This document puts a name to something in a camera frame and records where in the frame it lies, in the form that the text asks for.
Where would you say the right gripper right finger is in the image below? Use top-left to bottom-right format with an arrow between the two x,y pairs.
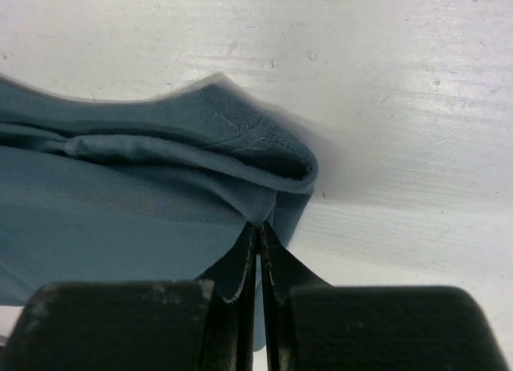
259,224 -> 507,370

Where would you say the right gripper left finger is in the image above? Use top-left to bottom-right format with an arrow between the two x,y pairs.
1,225 -> 257,370

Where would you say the blue-grey t shirt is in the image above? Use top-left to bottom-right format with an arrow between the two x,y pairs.
0,72 -> 320,352

